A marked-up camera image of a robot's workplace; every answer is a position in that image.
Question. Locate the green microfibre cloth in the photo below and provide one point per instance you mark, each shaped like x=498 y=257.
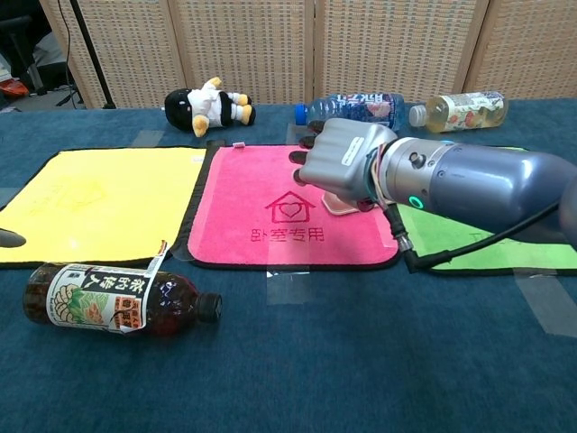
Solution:
x=518 y=257

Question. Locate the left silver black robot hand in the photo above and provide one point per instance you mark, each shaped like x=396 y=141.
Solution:
x=11 y=239

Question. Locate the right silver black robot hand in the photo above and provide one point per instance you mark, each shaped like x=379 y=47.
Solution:
x=333 y=158

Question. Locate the pink microfibre cloth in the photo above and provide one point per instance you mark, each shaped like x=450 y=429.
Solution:
x=234 y=189

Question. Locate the black white plush toy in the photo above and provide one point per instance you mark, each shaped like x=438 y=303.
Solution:
x=212 y=106

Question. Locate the clear bottle blue label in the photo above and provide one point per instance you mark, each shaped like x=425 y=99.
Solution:
x=360 y=108

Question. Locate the black tripod stand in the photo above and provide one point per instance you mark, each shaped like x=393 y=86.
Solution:
x=90 y=54

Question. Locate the yellow tea bottle white cap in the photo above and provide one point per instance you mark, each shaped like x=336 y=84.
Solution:
x=460 y=113

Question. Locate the crinkled clear tape strip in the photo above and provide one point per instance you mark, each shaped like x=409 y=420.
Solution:
x=383 y=231

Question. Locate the blue felt table cover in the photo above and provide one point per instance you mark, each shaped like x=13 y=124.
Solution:
x=315 y=370

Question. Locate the dark tea bottle white label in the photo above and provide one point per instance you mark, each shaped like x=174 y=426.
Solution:
x=90 y=297

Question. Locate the pink rectangular case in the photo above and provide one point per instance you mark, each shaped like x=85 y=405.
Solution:
x=336 y=206

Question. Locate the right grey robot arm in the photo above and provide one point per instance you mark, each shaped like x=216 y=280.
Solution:
x=473 y=180

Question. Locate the yellow microfibre cloth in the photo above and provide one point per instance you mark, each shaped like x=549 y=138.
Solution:
x=112 y=203

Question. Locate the orange floor object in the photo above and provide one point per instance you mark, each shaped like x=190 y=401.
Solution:
x=12 y=89

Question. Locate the woven folding screen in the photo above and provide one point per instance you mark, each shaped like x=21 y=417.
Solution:
x=252 y=45

